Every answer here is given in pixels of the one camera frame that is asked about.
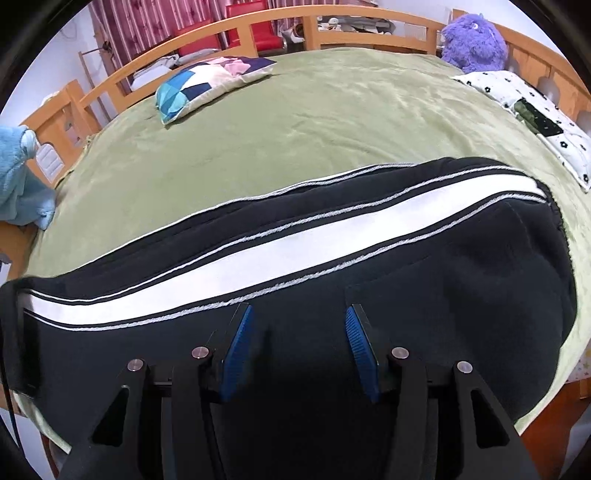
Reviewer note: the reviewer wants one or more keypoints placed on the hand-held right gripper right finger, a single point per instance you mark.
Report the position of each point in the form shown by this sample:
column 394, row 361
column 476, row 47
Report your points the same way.
column 362, row 350

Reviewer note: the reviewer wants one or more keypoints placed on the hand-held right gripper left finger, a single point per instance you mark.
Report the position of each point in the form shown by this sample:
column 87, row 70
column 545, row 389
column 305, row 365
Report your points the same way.
column 238, row 350

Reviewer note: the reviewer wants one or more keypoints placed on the black pants with white stripe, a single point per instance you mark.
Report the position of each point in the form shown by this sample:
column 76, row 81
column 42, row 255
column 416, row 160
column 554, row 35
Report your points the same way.
column 461, row 286

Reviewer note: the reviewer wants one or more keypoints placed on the green fleece blanket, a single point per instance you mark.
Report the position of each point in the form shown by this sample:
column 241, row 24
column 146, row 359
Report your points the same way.
column 300, row 129

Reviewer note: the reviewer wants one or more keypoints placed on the geometric patterned pillow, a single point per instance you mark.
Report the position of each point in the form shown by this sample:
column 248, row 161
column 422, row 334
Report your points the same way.
column 203, row 83

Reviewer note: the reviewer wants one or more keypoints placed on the light blue towel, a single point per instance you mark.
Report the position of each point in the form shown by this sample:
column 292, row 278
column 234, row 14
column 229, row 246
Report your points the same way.
column 18, row 184

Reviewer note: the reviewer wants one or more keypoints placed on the white floral pillow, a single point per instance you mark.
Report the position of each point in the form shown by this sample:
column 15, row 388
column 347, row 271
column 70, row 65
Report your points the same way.
column 503, row 90

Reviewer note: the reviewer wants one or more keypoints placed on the red chair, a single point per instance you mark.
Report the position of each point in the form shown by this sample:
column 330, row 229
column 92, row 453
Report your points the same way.
column 268, row 34
column 198, row 34

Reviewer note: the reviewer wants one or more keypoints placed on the wooden coat rack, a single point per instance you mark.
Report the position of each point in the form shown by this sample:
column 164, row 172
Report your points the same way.
column 85, row 69

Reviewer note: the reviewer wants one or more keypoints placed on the clear plastic wrap pile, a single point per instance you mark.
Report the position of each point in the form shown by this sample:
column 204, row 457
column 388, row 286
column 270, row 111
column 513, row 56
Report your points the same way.
column 355, row 25

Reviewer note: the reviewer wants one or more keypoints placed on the purple plush toy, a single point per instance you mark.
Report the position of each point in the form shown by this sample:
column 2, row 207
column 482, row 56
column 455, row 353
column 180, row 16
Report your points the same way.
column 475, row 41

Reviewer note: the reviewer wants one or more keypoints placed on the pink striped curtain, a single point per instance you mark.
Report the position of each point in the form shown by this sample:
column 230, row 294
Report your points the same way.
column 152, row 18

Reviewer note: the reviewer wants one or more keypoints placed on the wooden bed frame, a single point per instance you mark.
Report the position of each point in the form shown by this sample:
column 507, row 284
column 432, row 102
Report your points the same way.
column 247, row 41

